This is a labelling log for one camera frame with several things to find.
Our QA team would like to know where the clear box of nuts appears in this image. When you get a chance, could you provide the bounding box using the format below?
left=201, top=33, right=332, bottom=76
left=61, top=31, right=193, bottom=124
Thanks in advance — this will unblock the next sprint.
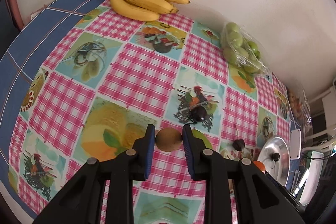
left=287, top=83, right=312, bottom=135

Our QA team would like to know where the black cable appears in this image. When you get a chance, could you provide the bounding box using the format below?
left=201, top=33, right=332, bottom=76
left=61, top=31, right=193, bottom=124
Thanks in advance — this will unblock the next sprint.
left=301, top=144, right=336, bottom=162

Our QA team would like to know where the brown kiwi fruit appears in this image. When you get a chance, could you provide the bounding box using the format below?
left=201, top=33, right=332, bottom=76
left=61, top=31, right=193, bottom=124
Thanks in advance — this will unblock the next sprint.
left=155, top=127, right=182, bottom=152

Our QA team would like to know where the green framed whiteboard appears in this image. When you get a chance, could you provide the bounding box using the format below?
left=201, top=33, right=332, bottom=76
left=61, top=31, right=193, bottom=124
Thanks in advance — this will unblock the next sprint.
left=299, top=150, right=327, bottom=206

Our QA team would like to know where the dark plum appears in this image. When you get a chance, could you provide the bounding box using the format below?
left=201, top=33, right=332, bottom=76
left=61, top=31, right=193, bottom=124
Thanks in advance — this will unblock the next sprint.
left=190, top=106, right=207, bottom=123
left=232, top=124, right=245, bottom=152
left=271, top=152, right=280, bottom=162

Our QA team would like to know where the pink checkered tablecloth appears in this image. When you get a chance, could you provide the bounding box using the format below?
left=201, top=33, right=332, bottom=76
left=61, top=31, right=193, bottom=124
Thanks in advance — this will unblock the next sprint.
left=3, top=0, right=290, bottom=215

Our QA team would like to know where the clear tray of green fruits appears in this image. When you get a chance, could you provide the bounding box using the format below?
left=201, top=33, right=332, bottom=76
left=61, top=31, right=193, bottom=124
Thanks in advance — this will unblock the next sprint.
left=220, top=22, right=270, bottom=76

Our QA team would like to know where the orange tangerine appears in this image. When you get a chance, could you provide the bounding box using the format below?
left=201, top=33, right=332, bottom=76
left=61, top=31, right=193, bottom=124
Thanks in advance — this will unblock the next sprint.
left=253, top=160, right=266, bottom=173

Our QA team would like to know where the white plastic box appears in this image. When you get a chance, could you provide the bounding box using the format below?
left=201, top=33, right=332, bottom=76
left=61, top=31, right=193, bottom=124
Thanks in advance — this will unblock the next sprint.
left=289, top=129, right=301, bottom=160

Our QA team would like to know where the green mango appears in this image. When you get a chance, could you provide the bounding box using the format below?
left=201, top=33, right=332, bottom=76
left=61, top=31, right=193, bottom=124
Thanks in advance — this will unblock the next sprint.
left=192, top=129, right=213, bottom=149

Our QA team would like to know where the large steel basin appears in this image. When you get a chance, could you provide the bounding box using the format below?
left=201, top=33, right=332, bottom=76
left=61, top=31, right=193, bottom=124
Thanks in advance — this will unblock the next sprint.
left=257, top=136, right=290, bottom=186

